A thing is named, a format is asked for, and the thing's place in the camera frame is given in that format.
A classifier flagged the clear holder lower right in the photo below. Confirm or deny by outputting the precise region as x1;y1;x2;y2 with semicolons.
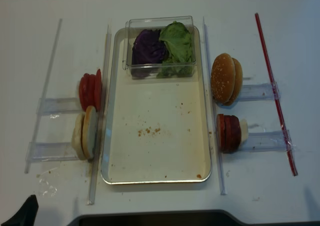
238;130;294;153

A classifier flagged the sesame bun top rear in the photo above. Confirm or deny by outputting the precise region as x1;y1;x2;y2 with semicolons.
224;58;243;106

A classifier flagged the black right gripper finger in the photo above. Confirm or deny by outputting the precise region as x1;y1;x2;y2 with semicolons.
1;194;39;226

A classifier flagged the clear holder upper left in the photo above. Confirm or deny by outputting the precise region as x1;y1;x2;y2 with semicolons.
36;97;83;116

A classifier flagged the sesame bun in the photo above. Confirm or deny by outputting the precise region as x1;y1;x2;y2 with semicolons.
210;53;236;104
224;58;243;106

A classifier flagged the white metal tray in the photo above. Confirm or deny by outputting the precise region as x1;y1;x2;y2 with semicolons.
100;28;212;185

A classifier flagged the red tomato slice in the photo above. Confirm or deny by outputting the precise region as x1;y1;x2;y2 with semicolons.
94;69;102;112
78;73;90;112
88;74;96;107

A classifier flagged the clear holder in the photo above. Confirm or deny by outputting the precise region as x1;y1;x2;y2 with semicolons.
237;83;280;102
238;130;294;153
36;97;83;116
25;142;79;163

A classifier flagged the red meat patty middle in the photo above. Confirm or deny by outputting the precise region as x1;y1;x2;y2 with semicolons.
224;115;232;153

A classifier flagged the red plastic strip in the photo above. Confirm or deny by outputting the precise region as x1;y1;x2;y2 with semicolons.
254;12;298;177

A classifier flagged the red tomato slice rear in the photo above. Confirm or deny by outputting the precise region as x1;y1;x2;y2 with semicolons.
94;69;102;112

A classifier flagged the bun slice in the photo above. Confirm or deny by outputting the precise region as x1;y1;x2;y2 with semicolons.
82;105;98;160
71;113;86;161

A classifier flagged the red tomato slice middle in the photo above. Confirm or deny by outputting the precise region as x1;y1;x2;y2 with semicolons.
88;74;96;107

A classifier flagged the purple cabbage leaf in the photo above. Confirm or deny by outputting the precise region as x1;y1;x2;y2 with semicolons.
131;29;167;78

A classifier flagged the red tomato slice front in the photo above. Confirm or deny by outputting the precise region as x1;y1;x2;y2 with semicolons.
78;73;90;112

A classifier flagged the white cheese block right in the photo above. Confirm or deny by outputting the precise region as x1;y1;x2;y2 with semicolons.
239;119;249;145

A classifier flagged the clear plastic box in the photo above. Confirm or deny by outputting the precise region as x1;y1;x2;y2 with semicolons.
122;16;196;80

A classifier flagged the red meat patty front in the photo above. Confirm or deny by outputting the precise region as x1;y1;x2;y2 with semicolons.
216;114;226;152

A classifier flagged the sesame bun top front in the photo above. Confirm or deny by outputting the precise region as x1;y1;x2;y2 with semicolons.
210;53;236;104

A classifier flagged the clear rail right of tray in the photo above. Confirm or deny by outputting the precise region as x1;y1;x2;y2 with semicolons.
202;16;228;196

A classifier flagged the clear rail far left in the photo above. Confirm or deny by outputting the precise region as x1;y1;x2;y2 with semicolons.
24;18;63;174

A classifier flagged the green lettuce leaf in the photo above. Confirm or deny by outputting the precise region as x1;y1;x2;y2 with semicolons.
156;21;194;78

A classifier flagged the clear holder lower left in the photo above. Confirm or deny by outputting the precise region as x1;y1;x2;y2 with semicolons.
25;142;79;163

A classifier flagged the clear holder upper right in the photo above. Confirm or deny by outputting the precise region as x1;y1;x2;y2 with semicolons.
237;83;280;102

